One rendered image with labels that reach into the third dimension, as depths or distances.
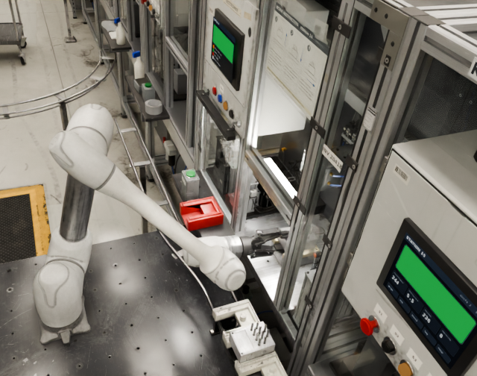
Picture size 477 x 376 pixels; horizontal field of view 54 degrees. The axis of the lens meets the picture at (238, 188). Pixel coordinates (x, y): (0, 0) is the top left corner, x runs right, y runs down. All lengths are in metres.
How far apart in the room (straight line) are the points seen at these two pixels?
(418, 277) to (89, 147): 0.96
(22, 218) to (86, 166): 2.08
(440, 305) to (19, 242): 2.77
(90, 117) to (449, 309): 1.13
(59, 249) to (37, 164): 2.11
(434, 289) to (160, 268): 1.41
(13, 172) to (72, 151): 2.51
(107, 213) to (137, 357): 1.70
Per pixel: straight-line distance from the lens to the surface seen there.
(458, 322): 0.95
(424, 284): 0.98
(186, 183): 2.04
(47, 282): 1.80
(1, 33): 5.60
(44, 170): 3.88
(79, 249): 1.90
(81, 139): 1.45
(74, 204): 1.75
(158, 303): 2.02
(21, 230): 3.40
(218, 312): 1.75
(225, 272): 1.49
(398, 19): 0.98
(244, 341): 1.63
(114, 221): 3.35
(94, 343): 1.94
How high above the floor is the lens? 2.30
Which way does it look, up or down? 39 degrees down
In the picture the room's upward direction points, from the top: 7 degrees clockwise
